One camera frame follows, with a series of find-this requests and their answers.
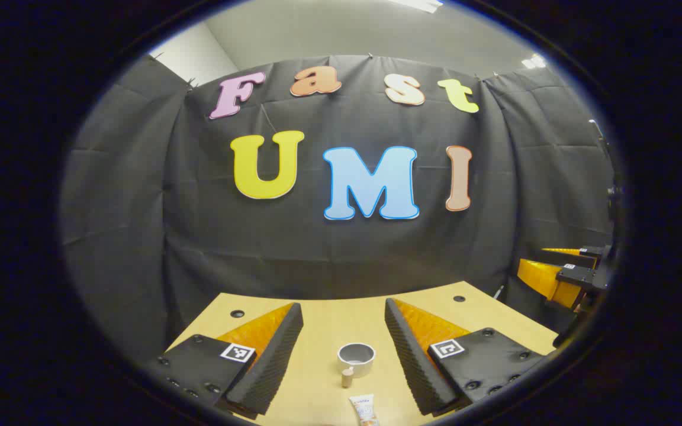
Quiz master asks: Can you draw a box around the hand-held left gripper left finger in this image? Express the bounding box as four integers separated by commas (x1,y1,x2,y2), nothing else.
143,302,305,422

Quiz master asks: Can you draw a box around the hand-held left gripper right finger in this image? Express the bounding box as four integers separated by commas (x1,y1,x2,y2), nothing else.
384,298,549,418

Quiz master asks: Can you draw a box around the white cup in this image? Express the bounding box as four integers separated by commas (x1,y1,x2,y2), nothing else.
337,342,376,389

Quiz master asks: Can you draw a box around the white toothpaste tube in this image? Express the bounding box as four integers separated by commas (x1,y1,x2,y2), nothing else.
349,395,380,426

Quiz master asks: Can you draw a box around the light wooden desktop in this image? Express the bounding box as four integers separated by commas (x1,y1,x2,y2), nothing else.
166,280,559,426

